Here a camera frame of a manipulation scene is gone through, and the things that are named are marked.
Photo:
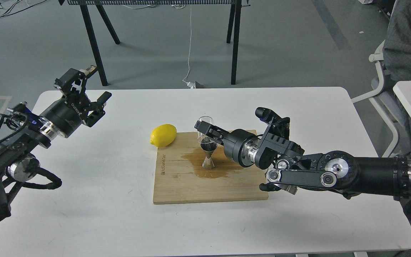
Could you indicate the white office chair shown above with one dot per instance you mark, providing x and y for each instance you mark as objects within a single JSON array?
[{"x": 383, "y": 99}]

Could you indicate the bamboo cutting board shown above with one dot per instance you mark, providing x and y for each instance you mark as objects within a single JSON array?
[{"x": 180, "y": 177}]

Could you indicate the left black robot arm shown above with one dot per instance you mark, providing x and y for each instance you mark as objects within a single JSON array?
[{"x": 21, "y": 131}]

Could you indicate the yellow lemon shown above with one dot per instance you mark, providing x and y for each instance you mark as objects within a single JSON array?
[{"x": 163, "y": 135}]

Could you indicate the seated person grey clothes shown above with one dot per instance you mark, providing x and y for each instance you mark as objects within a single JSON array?
[{"x": 397, "y": 46}]

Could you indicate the small clear glass cup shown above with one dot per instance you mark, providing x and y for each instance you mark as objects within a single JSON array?
[{"x": 202, "y": 124}]

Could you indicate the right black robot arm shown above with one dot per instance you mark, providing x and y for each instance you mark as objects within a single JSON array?
[{"x": 289, "y": 168}]

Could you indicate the steel double jigger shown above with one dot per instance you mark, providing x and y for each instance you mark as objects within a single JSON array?
[{"x": 208, "y": 162}]

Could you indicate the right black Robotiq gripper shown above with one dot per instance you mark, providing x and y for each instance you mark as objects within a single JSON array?
[{"x": 240, "y": 146}]

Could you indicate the black trestle table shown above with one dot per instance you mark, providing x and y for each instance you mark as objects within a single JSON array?
[{"x": 161, "y": 32}]

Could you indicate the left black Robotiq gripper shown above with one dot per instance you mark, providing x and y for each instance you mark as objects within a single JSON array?
[{"x": 66, "y": 113}]

